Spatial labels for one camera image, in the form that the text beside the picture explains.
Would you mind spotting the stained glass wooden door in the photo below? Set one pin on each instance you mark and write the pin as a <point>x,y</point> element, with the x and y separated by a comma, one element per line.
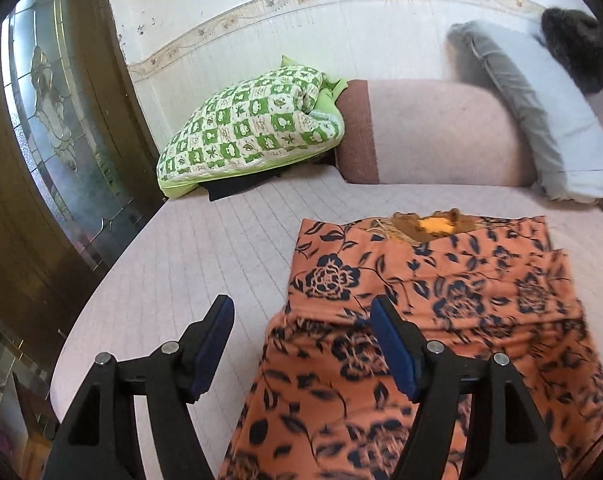
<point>56,150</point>

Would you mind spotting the grey pillow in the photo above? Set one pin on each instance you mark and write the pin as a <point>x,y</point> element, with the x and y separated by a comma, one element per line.
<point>536,110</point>

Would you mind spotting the orange floral garment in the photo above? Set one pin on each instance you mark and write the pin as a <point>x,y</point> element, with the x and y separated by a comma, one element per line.
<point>431,320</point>

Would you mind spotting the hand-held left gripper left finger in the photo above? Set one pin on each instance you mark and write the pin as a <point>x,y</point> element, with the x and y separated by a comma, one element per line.
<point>212,346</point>

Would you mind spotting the green checkered quilt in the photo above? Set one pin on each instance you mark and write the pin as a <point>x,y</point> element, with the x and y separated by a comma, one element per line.
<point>251,130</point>

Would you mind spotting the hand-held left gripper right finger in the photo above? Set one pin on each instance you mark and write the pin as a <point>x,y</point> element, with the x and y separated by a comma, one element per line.
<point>395,345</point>

